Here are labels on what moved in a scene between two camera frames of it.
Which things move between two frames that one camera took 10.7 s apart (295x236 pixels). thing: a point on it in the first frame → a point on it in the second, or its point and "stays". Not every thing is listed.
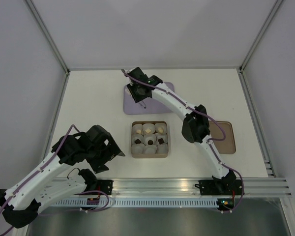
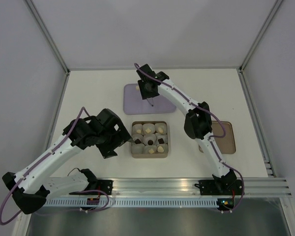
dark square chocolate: (161, 141) stays
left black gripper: (111, 152) → (121, 137)
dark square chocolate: (137, 141) stays
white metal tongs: (142, 103) → (152, 102)
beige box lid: (227, 146) stays
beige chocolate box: (149, 139) stays
